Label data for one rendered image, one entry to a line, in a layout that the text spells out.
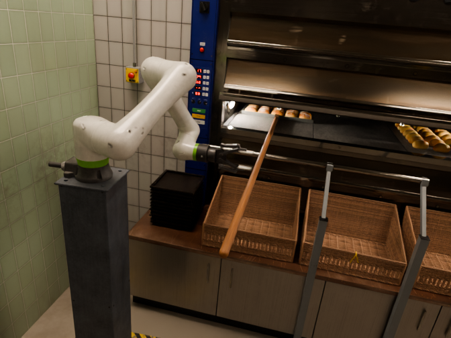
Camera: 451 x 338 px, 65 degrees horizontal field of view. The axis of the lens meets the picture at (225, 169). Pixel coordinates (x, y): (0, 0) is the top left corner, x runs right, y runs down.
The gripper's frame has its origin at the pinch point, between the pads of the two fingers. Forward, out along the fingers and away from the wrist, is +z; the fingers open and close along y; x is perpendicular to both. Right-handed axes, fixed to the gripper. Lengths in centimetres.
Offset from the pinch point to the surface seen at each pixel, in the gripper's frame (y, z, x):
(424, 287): 59, 103, -6
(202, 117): -5, -40, -53
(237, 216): -1, 6, 59
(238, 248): 59, 0, -6
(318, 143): 3, 37, -56
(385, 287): 61, 83, -2
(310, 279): 62, 42, 4
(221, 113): -8, -28, -56
